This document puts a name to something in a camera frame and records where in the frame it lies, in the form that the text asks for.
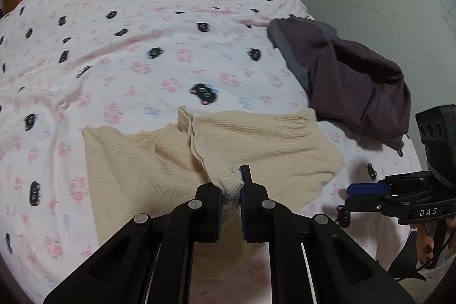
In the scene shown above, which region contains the dark purple grey jacket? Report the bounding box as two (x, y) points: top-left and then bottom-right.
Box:
(267, 15), (411, 151)

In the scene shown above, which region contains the person's right hand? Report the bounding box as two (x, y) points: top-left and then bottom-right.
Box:
(410, 218), (455, 268)

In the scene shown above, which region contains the black cable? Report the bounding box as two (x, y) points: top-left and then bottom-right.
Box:
(386, 221), (450, 282)

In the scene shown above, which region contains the cream ribbed knit sweater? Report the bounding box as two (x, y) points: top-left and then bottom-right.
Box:
(83, 107), (343, 279)

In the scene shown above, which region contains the pink cat-print bed sheet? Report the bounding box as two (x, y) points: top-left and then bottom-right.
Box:
(0, 0), (423, 304)

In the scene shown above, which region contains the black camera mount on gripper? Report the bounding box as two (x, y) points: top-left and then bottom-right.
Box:
(415, 104), (456, 187)

